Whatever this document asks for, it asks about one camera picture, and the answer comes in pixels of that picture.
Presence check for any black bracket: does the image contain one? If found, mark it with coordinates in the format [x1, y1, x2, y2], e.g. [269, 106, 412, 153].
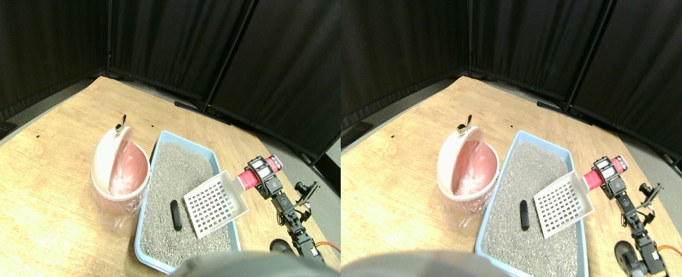
[293, 181, 322, 219]
[638, 182, 665, 223]

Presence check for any black curtain stand foot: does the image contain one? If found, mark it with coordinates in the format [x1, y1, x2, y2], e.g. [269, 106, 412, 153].
[174, 100, 232, 125]
[537, 101, 594, 126]

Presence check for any blue litter tray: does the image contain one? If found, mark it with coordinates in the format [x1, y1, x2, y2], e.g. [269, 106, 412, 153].
[475, 130, 590, 277]
[135, 130, 242, 274]

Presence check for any black curtain stand pole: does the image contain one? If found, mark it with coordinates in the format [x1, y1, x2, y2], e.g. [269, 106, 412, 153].
[204, 0, 259, 111]
[565, 0, 617, 109]
[107, 0, 113, 73]

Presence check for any white scoop with red handle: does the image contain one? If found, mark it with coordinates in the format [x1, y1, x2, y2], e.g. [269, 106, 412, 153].
[184, 155, 284, 239]
[533, 155, 629, 239]

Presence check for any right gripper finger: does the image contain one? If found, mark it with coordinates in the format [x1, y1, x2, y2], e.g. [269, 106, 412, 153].
[246, 156, 277, 184]
[592, 156, 623, 184]

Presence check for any white bin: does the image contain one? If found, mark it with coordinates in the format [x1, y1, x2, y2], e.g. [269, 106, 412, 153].
[91, 114, 151, 229]
[437, 114, 501, 229]

